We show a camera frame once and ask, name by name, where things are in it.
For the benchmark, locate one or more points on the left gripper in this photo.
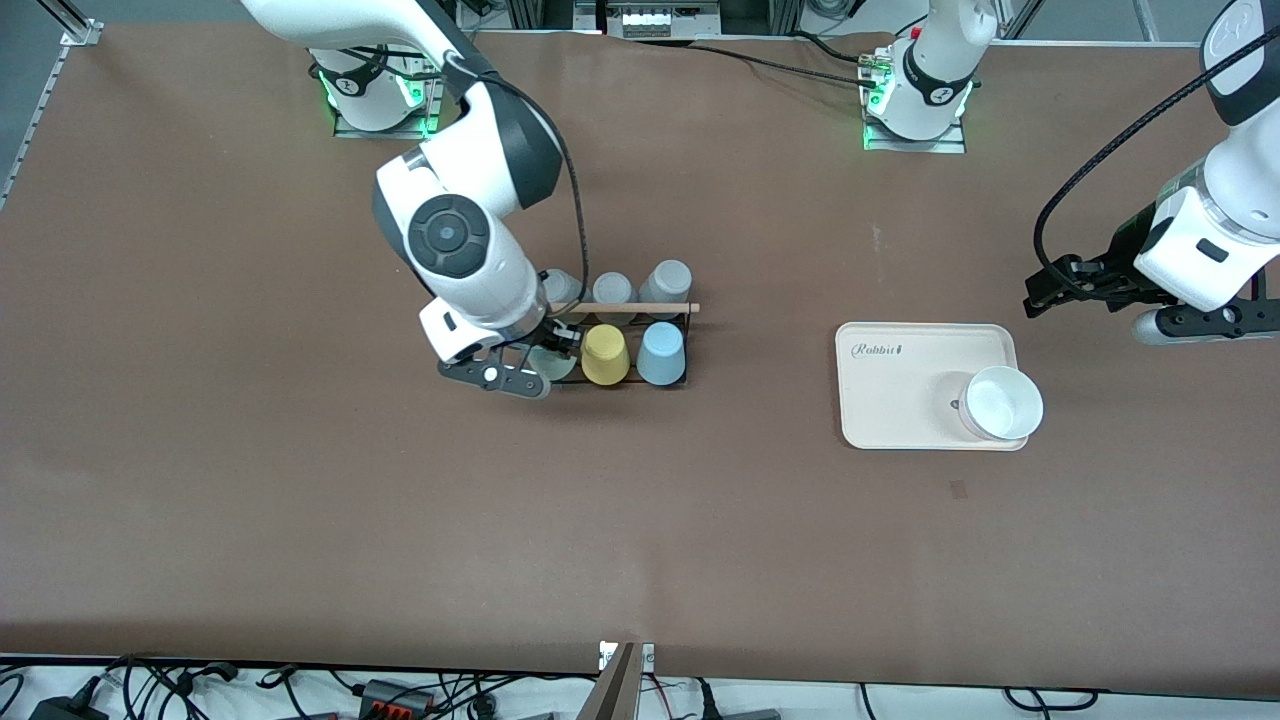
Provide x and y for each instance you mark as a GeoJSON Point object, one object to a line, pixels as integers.
{"type": "Point", "coordinates": [1122, 250]}

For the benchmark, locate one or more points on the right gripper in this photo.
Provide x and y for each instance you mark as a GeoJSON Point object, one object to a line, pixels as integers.
{"type": "Point", "coordinates": [551, 334]}

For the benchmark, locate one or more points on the pale green cup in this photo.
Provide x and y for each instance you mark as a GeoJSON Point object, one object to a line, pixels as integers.
{"type": "Point", "coordinates": [555, 365]}

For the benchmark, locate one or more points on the light blue cup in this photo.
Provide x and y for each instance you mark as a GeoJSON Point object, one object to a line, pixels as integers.
{"type": "Point", "coordinates": [661, 353]}

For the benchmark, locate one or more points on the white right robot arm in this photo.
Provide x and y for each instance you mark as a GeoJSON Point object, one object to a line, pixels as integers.
{"type": "Point", "coordinates": [500, 270]}

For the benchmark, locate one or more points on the yellow cup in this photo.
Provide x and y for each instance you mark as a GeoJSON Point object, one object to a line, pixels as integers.
{"type": "Point", "coordinates": [605, 355]}

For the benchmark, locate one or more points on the pale grey cup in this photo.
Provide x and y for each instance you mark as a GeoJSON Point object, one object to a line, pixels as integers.
{"type": "Point", "coordinates": [562, 287]}
{"type": "Point", "coordinates": [612, 289]}

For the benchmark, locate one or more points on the white bowl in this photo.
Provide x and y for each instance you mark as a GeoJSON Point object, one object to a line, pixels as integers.
{"type": "Point", "coordinates": [1000, 402]}

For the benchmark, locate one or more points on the blue-grey cup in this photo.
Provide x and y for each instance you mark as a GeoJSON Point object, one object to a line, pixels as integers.
{"type": "Point", "coordinates": [667, 280]}

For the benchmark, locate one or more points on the pale pink rabbit print tray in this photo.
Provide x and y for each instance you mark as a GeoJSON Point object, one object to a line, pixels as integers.
{"type": "Point", "coordinates": [900, 390]}

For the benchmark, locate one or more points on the white power strip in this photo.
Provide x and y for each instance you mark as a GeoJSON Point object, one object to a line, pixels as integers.
{"type": "Point", "coordinates": [660, 22]}

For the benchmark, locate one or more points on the black box with orange plugs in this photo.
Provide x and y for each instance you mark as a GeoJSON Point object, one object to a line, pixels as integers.
{"type": "Point", "coordinates": [395, 700]}

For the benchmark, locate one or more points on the black power adapter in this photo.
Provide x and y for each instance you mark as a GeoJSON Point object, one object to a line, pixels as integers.
{"type": "Point", "coordinates": [65, 709]}

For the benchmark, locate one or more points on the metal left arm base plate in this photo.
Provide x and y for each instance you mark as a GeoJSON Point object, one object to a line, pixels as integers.
{"type": "Point", "coordinates": [915, 145]}

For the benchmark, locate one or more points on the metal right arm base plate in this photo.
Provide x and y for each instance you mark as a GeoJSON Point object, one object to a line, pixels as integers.
{"type": "Point", "coordinates": [380, 131]}

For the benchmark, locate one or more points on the grey-brown camera mount post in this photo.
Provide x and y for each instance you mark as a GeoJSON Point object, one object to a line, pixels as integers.
{"type": "Point", "coordinates": [615, 690]}

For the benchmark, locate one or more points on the aluminium table edge rail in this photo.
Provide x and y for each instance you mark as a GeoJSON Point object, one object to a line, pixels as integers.
{"type": "Point", "coordinates": [35, 120]}

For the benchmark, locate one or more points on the aluminium frame post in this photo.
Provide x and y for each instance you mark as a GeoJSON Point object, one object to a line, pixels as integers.
{"type": "Point", "coordinates": [78, 25]}

